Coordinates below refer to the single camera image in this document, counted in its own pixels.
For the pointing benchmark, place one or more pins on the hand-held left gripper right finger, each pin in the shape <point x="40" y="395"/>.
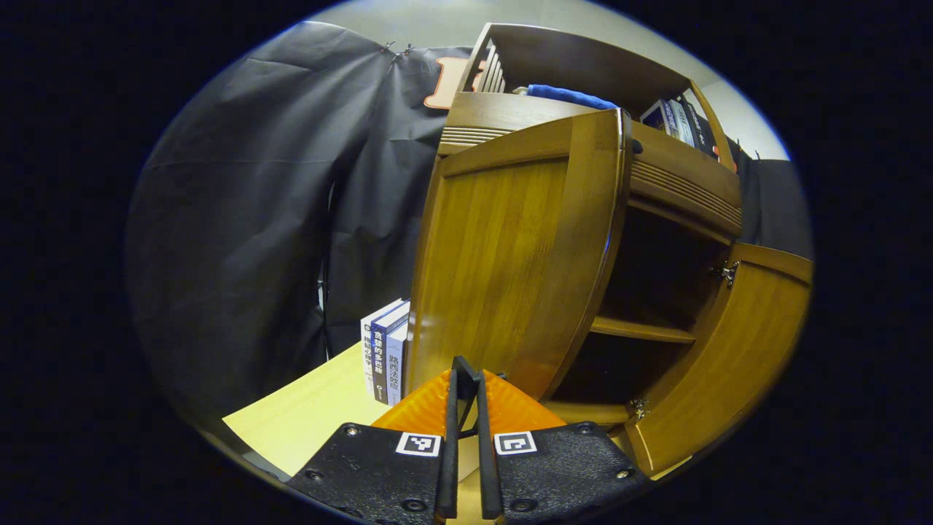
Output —
<point x="488" y="474"/>

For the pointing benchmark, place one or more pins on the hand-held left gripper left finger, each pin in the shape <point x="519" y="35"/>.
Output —
<point x="446" y="467"/>

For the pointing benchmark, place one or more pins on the wooden shoe cabinet door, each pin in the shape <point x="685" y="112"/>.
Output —
<point x="510" y="255"/>
<point x="729" y="364"/>

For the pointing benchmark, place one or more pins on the wooden double-door shoe cabinet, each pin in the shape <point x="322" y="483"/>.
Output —
<point x="576" y="58"/>

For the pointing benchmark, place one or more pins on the metal door hinge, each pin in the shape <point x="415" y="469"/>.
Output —
<point x="639" y="410"/>
<point x="725" y="273"/>

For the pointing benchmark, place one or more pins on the wooden cabinet drawer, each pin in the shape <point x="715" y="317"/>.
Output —
<point x="510" y="109"/>

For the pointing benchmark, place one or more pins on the pale blue standing book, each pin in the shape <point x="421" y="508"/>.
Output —
<point x="395" y="364"/>

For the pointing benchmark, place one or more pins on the white standing book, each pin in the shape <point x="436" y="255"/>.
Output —
<point x="367" y="350"/>

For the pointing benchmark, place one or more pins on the wooden inner shelf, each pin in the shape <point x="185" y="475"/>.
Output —
<point x="641" y="330"/>

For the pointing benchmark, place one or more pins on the black backdrop cloth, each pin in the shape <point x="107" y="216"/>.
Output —
<point x="240" y="219"/>

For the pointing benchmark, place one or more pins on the blue folded towel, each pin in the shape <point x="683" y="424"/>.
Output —
<point x="568" y="95"/>

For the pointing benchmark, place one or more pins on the orange and black book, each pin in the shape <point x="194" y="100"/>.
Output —
<point x="726" y="157"/>

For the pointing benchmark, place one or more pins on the white spine book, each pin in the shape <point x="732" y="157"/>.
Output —
<point x="681" y="122"/>

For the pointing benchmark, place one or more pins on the black spine book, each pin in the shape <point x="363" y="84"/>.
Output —
<point x="701" y="127"/>

